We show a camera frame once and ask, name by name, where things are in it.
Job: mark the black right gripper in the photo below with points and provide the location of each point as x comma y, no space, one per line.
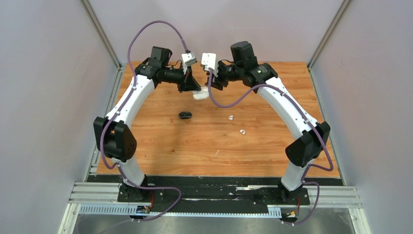
217,82

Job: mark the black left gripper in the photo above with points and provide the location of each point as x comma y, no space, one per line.
187,83

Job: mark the white earbud charging case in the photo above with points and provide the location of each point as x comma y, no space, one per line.
202,94

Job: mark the black earbud charging case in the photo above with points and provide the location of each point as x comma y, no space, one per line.
185,115

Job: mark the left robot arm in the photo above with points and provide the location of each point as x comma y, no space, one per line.
113,135

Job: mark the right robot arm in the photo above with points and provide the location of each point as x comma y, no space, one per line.
310,136

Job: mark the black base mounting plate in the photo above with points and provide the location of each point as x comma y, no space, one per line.
208,194

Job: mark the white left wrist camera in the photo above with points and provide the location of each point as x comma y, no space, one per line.
188,59

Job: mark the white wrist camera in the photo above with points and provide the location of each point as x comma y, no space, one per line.
188,59
209,63

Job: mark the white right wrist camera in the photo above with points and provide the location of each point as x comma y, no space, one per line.
209,63

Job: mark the left aluminium corner post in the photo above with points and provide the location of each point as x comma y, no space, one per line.
90,12

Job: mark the aluminium corner post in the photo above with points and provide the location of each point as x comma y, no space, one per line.
90,12
329,32

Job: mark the right aluminium corner post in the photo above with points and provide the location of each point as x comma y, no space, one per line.
329,32

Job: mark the aluminium frame rail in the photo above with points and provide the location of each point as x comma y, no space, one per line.
106,193

